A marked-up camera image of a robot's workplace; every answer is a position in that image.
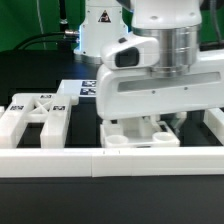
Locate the white marker base plate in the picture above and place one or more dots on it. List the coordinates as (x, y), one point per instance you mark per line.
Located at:
(81, 88)

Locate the white chair seat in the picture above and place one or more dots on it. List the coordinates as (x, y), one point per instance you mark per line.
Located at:
(137, 133)

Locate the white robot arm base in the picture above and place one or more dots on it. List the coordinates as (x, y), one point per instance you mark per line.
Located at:
(103, 23)

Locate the white U-shaped obstacle fence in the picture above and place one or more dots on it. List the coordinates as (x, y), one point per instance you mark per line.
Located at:
(117, 159)

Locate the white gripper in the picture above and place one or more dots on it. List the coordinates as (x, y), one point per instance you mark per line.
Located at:
(133, 93)

